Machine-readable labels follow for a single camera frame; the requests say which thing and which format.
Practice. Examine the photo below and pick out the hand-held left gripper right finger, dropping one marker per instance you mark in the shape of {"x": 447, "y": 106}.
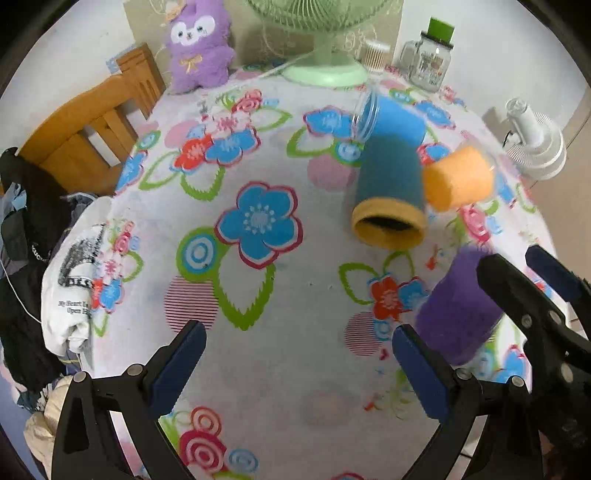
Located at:
{"x": 421, "y": 374}

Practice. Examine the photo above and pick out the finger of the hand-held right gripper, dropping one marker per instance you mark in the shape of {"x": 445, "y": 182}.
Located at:
{"x": 512, "y": 288}
{"x": 551, "y": 272}

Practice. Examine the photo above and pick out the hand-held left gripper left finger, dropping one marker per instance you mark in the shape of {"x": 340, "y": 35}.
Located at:
{"x": 179, "y": 364}

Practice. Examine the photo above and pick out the purple felt cup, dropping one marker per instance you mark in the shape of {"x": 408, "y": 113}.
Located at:
{"x": 455, "y": 309}

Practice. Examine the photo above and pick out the orange felt cup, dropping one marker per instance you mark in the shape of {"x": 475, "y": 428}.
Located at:
{"x": 459, "y": 177}

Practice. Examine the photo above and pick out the teal cup with yellow rim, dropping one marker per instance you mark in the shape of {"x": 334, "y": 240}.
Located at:
{"x": 390, "y": 184}

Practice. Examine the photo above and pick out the light blue clear cup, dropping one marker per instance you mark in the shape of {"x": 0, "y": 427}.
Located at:
{"x": 397, "y": 117}

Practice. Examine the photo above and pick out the floral tablecloth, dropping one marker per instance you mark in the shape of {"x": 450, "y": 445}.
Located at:
{"x": 286, "y": 300}

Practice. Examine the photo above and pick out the small white fan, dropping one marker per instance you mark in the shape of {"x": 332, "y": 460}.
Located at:
{"x": 535, "y": 138}

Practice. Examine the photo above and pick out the white printed shirt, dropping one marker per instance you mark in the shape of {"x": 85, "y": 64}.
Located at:
{"x": 69, "y": 277}

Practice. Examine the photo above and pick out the beige cloth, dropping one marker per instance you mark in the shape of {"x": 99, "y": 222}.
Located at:
{"x": 44, "y": 424}

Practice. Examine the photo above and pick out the dark clothes pile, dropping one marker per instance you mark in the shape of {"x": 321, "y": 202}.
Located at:
{"x": 27, "y": 240}

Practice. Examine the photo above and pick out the glass mug with green lid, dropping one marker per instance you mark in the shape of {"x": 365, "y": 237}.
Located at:
{"x": 427, "y": 60}

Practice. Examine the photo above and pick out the wooden chair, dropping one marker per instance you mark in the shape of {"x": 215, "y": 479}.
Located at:
{"x": 87, "y": 124}

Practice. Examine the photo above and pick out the cotton swab container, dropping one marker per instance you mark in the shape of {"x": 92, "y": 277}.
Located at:
{"x": 374, "y": 55}

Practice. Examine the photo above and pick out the green table fan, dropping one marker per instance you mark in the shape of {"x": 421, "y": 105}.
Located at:
{"x": 323, "y": 55}

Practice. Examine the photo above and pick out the purple plush toy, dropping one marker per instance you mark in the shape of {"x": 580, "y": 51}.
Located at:
{"x": 199, "y": 46}

